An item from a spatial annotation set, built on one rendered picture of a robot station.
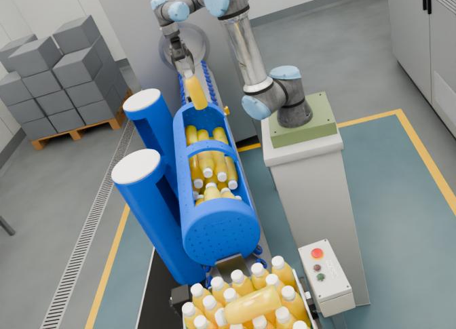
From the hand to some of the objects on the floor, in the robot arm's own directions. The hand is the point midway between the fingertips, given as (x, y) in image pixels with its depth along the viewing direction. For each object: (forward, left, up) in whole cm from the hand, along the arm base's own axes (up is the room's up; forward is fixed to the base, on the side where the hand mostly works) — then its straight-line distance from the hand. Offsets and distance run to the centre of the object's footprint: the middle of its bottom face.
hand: (188, 73), depth 192 cm
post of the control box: (-36, +99, -142) cm, 177 cm away
